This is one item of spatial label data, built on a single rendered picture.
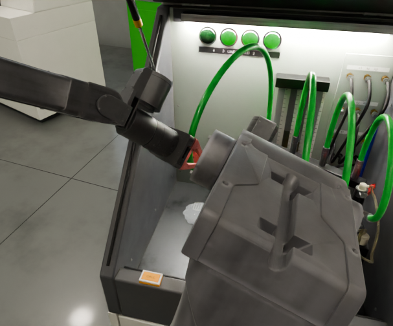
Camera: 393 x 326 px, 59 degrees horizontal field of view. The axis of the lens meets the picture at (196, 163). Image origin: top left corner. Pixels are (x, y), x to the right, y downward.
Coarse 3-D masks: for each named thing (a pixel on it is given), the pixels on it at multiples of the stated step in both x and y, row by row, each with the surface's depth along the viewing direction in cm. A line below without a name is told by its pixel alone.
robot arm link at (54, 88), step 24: (0, 72) 47; (24, 72) 49; (48, 72) 51; (0, 96) 49; (24, 96) 49; (48, 96) 51; (72, 96) 52; (96, 96) 54; (120, 96) 57; (96, 120) 55
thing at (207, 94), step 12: (240, 48) 73; (252, 48) 75; (264, 48) 80; (228, 60) 70; (216, 72) 69; (216, 84) 68; (204, 96) 68; (204, 108) 68; (192, 120) 68; (192, 132) 68; (192, 156) 71
